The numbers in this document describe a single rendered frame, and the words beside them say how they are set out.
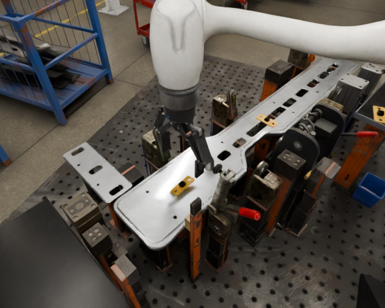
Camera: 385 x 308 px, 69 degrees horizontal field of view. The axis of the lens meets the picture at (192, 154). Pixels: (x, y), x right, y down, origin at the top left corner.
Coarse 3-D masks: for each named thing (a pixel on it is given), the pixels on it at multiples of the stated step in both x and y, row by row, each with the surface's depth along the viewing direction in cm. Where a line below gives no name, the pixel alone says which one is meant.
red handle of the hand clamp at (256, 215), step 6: (222, 204) 76; (228, 204) 75; (228, 210) 74; (234, 210) 72; (240, 210) 70; (246, 210) 69; (252, 210) 68; (246, 216) 69; (252, 216) 67; (258, 216) 67
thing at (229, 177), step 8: (216, 168) 67; (224, 176) 66; (232, 176) 66; (224, 184) 67; (232, 184) 67; (216, 192) 72; (224, 192) 71; (216, 200) 74; (224, 200) 78; (216, 208) 77
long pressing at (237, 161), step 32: (320, 64) 142; (352, 64) 142; (288, 96) 124; (320, 96) 124; (224, 128) 110; (288, 128) 109; (192, 160) 98; (224, 160) 98; (128, 192) 89; (160, 192) 89; (192, 192) 89; (128, 224) 82; (160, 224) 81
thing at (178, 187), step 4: (188, 176) 92; (184, 180) 91; (188, 180) 90; (192, 180) 89; (180, 184) 88; (184, 184) 88; (188, 184) 89; (172, 188) 89; (176, 188) 89; (180, 188) 88; (184, 188) 88; (172, 192) 88; (176, 192) 87; (180, 192) 87
